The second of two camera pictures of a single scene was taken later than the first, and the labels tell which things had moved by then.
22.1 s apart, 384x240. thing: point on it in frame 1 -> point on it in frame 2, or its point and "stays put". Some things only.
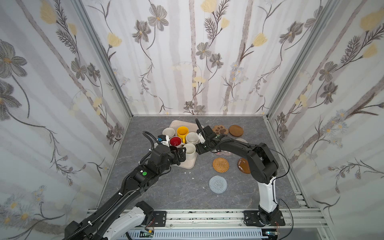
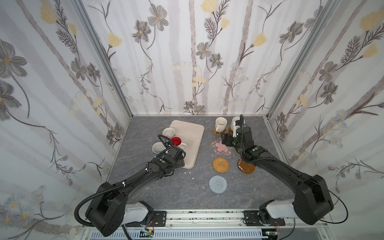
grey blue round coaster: [218, 184] stays put
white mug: [169, 131] stays put
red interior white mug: [175, 141] stays put
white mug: [192, 137] -> [233, 120]
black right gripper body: [205, 144] -> [240, 131]
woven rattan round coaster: [220, 165] stays put
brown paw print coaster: [220, 129] stays put
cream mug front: [190, 151] -> [221, 124]
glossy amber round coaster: [244, 166] stays put
